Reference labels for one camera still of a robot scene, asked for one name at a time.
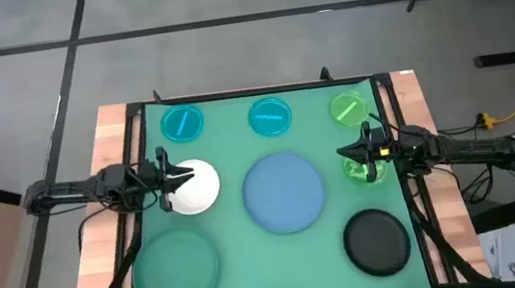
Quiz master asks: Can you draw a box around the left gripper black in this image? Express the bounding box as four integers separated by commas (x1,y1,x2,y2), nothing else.
135,142,200,216

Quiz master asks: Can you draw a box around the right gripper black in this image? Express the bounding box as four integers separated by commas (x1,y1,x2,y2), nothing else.
333,117,398,189

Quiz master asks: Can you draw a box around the small translucent green plate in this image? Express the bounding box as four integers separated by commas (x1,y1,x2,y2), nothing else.
340,149,391,190
326,88,373,131

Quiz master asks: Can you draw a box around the white plastic plate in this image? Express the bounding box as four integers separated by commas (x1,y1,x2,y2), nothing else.
158,155,226,220

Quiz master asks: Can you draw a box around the small translucent cyan plate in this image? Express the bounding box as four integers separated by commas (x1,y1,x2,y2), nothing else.
158,101,208,147
244,94,296,141

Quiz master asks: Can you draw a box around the black plastic plate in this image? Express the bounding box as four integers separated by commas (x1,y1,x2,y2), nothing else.
339,203,416,284

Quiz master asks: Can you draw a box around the large teal plastic plate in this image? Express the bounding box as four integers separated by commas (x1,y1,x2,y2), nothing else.
126,220,225,288

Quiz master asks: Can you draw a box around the large blue plastic plate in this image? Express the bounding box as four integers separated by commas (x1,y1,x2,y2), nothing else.
237,146,332,241

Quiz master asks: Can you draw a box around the green table mat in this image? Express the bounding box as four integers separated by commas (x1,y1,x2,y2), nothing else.
107,67,433,288

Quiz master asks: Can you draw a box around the white printed cardboard box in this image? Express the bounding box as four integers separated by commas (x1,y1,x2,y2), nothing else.
475,222,515,286

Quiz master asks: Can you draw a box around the black metal table frame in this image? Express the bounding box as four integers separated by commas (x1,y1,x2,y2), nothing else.
80,58,463,288

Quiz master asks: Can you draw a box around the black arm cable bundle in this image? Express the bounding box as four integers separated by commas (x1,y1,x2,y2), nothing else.
57,200,155,288
402,168,493,288

